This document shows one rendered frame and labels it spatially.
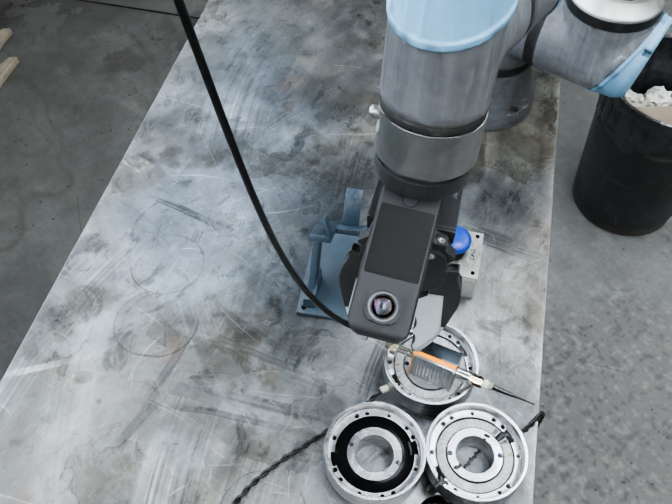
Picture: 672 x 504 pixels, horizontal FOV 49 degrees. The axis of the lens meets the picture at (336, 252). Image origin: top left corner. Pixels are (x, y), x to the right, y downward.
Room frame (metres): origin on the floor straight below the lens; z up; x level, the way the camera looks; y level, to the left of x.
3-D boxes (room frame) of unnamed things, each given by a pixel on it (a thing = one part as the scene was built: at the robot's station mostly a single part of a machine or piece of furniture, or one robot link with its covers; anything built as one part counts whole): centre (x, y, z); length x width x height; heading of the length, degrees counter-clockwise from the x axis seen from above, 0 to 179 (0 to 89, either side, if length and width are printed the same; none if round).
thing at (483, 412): (0.28, -0.15, 0.82); 0.10 x 0.10 x 0.04
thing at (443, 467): (0.28, -0.15, 0.82); 0.08 x 0.08 x 0.02
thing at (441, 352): (0.37, -0.14, 0.85); 0.17 x 0.02 x 0.04; 66
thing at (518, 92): (0.86, -0.22, 0.85); 0.15 x 0.15 x 0.10
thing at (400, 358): (0.39, -0.11, 0.82); 0.08 x 0.08 x 0.02
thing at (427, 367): (0.37, -0.11, 0.85); 0.05 x 0.02 x 0.04; 66
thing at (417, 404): (0.39, -0.11, 0.82); 0.10 x 0.10 x 0.04
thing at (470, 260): (0.54, -0.14, 0.82); 0.08 x 0.07 x 0.05; 168
